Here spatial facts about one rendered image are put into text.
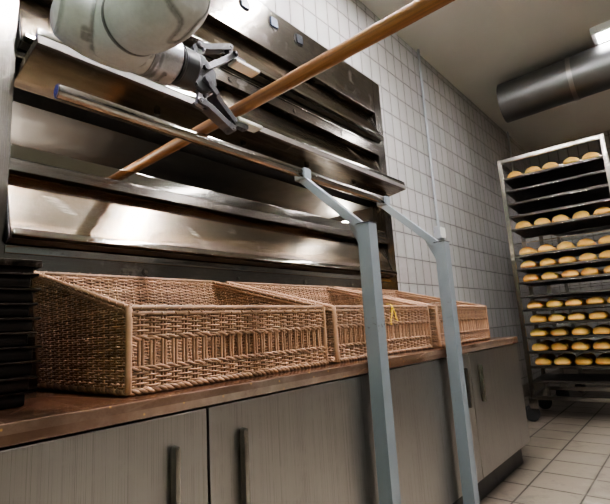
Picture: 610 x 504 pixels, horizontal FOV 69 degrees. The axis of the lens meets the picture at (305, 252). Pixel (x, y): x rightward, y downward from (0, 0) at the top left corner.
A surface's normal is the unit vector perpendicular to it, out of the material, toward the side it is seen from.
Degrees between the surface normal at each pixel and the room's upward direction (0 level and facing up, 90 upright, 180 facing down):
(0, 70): 90
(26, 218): 70
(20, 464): 90
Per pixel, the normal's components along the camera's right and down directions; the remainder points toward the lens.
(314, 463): 0.75, -0.16
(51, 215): 0.68, -0.48
